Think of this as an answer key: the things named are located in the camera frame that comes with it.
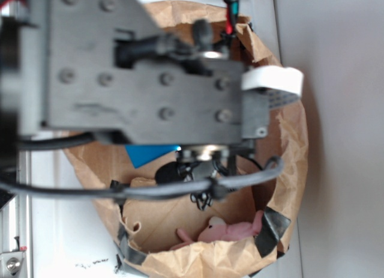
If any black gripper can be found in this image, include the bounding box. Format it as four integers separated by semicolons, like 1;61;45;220
19;0;269;199

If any blue rectangular block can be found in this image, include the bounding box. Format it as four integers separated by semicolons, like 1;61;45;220
125;145;181;168

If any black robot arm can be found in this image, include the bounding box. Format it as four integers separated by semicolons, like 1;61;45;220
1;0;269;205

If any pink plush toy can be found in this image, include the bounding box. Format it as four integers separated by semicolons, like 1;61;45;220
170;210;264;250

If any brown paper bag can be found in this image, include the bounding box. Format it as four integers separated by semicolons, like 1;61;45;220
64;0;308;277

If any aluminium frame rail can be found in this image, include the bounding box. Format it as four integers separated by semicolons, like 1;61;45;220
0;148;33;278

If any white flat ribbon cable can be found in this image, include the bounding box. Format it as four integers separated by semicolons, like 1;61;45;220
241;66;304;107

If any grey braided cable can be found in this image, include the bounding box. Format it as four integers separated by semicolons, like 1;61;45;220
0;136;285;201

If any silver corner bracket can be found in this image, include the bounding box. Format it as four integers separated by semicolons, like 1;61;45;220
1;251;26;278

